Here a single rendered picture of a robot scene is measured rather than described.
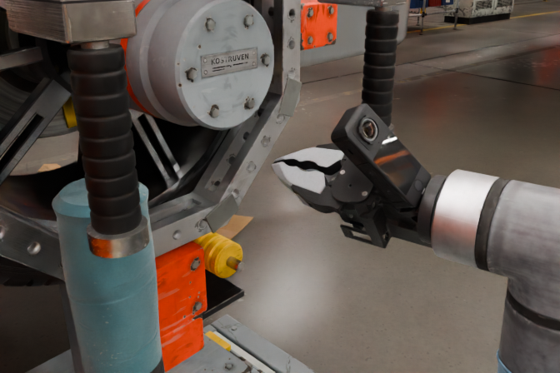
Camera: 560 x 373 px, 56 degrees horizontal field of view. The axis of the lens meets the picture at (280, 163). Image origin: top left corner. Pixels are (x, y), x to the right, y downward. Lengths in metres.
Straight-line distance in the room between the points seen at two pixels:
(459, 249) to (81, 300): 0.36
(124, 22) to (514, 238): 0.36
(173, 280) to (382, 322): 0.91
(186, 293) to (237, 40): 0.39
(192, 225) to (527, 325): 0.43
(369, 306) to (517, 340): 1.08
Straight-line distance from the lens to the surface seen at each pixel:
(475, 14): 8.59
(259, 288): 1.67
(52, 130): 0.88
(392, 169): 0.53
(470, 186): 0.52
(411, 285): 1.73
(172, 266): 0.74
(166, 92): 0.51
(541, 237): 0.50
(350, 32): 1.17
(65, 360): 1.16
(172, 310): 0.77
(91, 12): 0.36
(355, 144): 0.50
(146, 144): 0.79
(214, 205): 0.76
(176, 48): 0.49
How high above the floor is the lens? 0.95
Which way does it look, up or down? 21 degrees down
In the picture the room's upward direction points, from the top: straight up
